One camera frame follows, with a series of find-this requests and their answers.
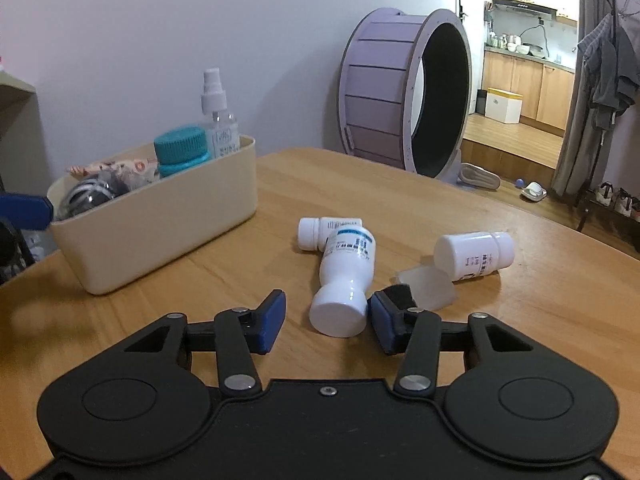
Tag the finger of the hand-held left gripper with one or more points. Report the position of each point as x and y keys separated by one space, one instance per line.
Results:
x=25 y=210

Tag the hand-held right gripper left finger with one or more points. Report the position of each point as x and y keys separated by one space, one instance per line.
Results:
x=270 y=322

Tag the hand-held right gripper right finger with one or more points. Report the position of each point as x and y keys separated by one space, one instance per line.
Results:
x=387 y=325

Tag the large white blue label bottle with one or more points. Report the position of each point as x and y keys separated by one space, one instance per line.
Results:
x=342 y=280

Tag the printed snack packet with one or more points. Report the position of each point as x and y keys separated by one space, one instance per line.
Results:
x=125 y=170

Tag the cream plastic storage bin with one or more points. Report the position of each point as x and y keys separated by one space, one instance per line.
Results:
x=160 y=235

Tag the teal capped bottle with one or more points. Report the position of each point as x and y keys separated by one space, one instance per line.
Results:
x=180 y=152

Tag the wooden desktop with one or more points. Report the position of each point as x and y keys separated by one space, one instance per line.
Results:
x=525 y=320

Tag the translucent plastic lid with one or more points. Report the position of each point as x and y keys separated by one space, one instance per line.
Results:
x=430 y=287

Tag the beige side table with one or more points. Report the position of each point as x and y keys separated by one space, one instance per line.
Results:
x=15 y=125

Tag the small white pill bottle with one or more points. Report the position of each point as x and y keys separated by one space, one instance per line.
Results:
x=312 y=232

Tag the wide white pill bottle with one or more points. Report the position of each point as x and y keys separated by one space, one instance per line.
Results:
x=470 y=257

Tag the white slipper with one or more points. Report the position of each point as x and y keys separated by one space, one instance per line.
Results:
x=480 y=176
x=534 y=192

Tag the clear spray bottle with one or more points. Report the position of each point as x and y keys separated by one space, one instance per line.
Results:
x=220 y=130

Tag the black clothes rack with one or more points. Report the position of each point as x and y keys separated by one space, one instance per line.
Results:
x=582 y=210

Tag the purple cat exercise wheel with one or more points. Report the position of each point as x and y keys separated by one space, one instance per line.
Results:
x=380 y=85

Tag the white box yellow lid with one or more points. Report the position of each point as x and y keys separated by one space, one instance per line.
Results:
x=504 y=107

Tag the black shoe rack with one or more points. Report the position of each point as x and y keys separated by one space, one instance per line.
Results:
x=615 y=225

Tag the grey curtain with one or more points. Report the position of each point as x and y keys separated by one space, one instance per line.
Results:
x=580 y=150

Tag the wooden base cabinets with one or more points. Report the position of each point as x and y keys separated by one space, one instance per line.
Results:
x=525 y=85

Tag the dishes on kitchen counter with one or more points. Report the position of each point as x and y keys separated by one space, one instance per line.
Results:
x=520 y=47

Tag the white door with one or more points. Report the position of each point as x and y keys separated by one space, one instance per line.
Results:
x=475 y=25

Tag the grey hanging clothes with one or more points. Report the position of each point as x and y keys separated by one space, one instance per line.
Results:
x=607 y=75

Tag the range hood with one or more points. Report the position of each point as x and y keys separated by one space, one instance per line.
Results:
x=525 y=8

